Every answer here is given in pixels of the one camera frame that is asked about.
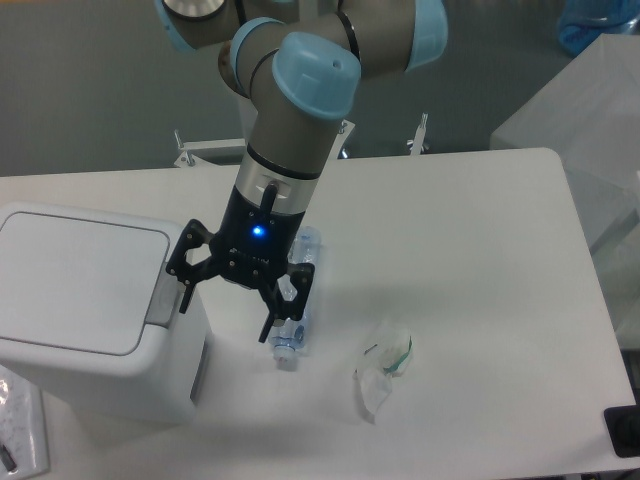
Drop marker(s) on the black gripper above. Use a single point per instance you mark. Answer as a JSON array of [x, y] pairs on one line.
[[251, 249]]

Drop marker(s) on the white plastic trash can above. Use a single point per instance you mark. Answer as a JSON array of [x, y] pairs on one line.
[[90, 314]]

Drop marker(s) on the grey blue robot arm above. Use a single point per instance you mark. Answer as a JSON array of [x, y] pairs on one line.
[[301, 77]]

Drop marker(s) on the crumpled white plastic wrapper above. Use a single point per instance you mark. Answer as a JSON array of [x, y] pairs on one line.
[[385, 354]]

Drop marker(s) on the clear sleeve with paper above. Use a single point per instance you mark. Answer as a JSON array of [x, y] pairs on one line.
[[24, 444]]

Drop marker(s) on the black device at edge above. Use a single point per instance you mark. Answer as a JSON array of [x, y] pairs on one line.
[[623, 426]]

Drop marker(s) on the blue plastic bag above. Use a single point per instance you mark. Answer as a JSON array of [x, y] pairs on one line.
[[581, 22]]

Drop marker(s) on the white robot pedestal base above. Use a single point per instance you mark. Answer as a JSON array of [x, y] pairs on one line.
[[281, 137]]

